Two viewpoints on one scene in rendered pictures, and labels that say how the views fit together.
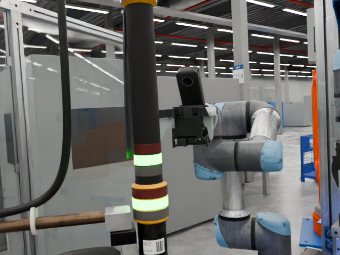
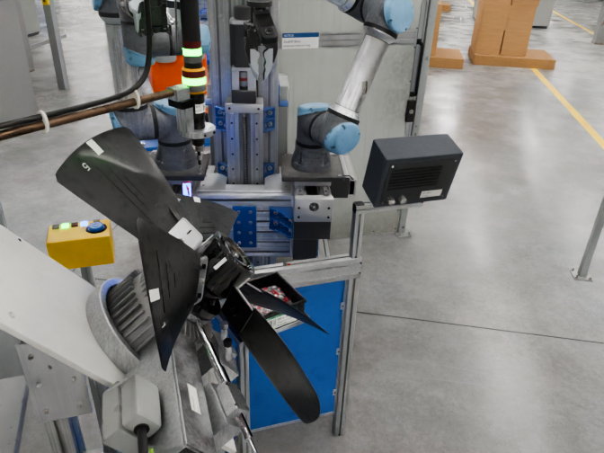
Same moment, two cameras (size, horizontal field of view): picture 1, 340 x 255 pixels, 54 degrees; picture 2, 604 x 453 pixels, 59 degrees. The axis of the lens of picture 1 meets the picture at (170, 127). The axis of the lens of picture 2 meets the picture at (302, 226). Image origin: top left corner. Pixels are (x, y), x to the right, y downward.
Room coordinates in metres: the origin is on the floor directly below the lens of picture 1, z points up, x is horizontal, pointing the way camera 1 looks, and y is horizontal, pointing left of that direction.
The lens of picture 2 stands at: (-0.47, 0.57, 1.82)
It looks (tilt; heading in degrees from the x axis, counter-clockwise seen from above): 29 degrees down; 316
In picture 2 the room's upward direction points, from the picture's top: 2 degrees clockwise
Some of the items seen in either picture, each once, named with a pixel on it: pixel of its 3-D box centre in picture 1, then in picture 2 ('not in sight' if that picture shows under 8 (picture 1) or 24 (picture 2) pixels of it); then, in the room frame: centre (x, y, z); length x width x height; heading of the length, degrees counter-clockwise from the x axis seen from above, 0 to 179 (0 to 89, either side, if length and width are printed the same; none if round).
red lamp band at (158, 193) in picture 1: (149, 189); (193, 72); (0.40, 0.03, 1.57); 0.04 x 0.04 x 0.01
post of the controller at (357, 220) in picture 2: not in sight; (356, 230); (0.50, -0.60, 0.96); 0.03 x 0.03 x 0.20; 65
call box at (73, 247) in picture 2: not in sight; (82, 246); (0.85, 0.14, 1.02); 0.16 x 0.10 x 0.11; 65
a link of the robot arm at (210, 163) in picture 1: (214, 157); (145, 42); (0.84, -0.11, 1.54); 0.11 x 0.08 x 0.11; 70
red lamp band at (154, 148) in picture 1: (147, 147); (191, 43); (0.40, 0.03, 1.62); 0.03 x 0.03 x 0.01
